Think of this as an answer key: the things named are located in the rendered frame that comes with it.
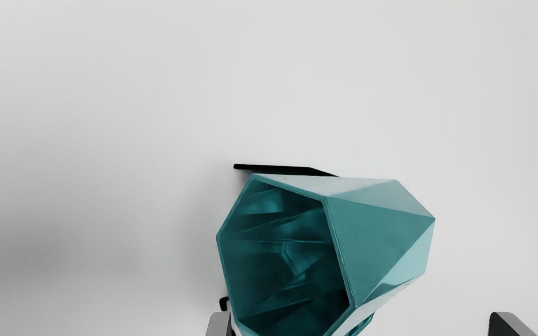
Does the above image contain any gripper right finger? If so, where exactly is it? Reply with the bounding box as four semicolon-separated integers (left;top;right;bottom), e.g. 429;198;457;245
489;286;538;336

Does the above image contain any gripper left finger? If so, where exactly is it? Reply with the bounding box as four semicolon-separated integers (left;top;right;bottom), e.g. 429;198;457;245
206;312;232;336

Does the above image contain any teal faceted mug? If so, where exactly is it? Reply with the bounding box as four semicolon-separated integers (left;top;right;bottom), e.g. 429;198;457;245
216;174;436;336

